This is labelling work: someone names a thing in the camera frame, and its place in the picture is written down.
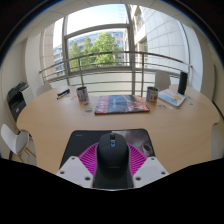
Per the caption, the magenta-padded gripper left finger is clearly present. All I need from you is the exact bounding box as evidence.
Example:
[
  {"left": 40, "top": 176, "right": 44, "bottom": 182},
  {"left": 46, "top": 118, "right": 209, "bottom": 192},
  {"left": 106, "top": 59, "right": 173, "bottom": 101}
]
[{"left": 55, "top": 142, "right": 100, "bottom": 189}]

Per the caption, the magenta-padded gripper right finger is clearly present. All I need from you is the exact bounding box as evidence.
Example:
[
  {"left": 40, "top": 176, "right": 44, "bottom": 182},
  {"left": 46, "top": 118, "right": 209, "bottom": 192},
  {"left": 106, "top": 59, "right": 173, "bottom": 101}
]
[{"left": 127, "top": 143, "right": 170, "bottom": 189}]

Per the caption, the black computer mouse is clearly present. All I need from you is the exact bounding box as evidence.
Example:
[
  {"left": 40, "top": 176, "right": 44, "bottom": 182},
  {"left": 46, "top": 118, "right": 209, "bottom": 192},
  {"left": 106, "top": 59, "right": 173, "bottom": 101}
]
[{"left": 95, "top": 132, "right": 130, "bottom": 181}]

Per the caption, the black mouse pad with print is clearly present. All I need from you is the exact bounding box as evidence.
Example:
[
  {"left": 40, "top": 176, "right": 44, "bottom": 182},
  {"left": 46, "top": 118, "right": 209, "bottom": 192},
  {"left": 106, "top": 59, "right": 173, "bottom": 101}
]
[{"left": 59, "top": 128, "right": 156, "bottom": 169}]

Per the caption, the white chair with wooden legs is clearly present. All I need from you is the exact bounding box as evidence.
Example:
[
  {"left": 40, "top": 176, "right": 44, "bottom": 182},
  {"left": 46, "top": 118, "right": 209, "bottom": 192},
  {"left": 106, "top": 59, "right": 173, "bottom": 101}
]
[{"left": 0, "top": 123, "right": 37, "bottom": 161}]

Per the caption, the red and dark magazine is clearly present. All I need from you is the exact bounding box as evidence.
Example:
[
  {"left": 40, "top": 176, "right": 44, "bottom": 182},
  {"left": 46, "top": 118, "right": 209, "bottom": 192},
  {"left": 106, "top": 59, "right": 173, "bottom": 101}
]
[{"left": 93, "top": 94, "right": 151, "bottom": 116}]

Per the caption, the white cup with red print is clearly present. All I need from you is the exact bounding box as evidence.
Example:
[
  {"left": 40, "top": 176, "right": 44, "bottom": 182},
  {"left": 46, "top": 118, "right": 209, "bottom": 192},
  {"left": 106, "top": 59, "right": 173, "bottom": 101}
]
[{"left": 145, "top": 86, "right": 160, "bottom": 104}]

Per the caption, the light blue booklet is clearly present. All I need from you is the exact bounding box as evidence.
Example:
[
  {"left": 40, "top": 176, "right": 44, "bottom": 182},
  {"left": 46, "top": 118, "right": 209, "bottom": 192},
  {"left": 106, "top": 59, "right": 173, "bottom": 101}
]
[{"left": 157, "top": 88, "right": 187, "bottom": 108}]

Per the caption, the white cup with blue print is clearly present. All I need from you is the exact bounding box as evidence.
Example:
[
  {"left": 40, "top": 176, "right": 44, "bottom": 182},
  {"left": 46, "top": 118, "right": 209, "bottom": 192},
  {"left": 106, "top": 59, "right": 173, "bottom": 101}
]
[{"left": 76, "top": 86, "right": 90, "bottom": 103}]

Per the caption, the black office printer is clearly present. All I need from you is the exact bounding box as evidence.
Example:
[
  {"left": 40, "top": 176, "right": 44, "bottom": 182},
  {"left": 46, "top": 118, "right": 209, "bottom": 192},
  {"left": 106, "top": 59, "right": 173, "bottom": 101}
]
[{"left": 6, "top": 81, "right": 34, "bottom": 123}]

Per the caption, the black cylindrical speaker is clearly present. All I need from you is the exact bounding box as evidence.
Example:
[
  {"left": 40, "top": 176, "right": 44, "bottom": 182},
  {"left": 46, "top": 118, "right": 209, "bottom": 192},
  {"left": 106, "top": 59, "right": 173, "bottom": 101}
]
[{"left": 177, "top": 71, "right": 189, "bottom": 96}]

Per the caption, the grey metal railing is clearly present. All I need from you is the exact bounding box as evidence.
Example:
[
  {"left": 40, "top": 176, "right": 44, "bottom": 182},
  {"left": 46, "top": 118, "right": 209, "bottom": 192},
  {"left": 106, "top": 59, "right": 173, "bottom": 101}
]
[{"left": 38, "top": 50, "right": 194, "bottom": 88}]

